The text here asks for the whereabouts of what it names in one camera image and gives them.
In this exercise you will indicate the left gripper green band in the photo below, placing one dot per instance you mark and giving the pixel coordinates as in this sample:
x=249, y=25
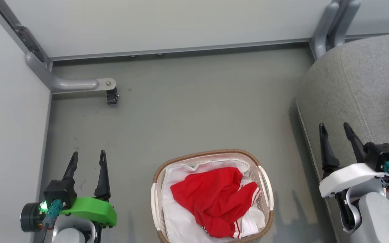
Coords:
x=89, y=209

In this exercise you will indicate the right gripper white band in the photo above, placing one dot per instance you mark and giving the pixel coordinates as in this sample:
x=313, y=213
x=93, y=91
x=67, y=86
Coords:
x=353, y=175

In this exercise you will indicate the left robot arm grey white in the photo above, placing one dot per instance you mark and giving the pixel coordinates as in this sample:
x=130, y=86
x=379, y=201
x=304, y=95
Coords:
x=71, y=234

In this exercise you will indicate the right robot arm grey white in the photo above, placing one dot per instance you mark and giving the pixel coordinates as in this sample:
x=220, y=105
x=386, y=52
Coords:
x=373, y=216

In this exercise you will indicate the white laundry basket brown rim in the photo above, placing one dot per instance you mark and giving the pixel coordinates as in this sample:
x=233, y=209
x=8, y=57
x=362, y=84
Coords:
x=211, y=197

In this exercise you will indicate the grey fabric sofa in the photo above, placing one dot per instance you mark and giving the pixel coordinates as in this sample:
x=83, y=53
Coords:
x=360, y=98

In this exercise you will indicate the black caster wheel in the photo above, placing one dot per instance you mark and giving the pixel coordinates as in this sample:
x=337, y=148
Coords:
x=112, y=96

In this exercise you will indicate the grey metal partition foot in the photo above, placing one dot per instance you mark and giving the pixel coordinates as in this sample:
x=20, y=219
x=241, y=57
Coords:
x=69, y=81

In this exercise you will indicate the grey metal partition leg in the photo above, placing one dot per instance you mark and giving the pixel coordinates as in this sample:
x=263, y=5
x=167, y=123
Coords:
x=333, y=27

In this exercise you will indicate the red garment white stripes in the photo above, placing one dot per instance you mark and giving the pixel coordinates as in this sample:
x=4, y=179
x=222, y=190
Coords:
x=211, y=199

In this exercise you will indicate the grey partition bottom rail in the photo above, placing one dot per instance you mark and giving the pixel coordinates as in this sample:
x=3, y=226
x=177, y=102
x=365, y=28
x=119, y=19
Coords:
x=177, y=50

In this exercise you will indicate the grey slotted partition post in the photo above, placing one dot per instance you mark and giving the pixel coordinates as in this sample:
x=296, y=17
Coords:
x=22, y=32

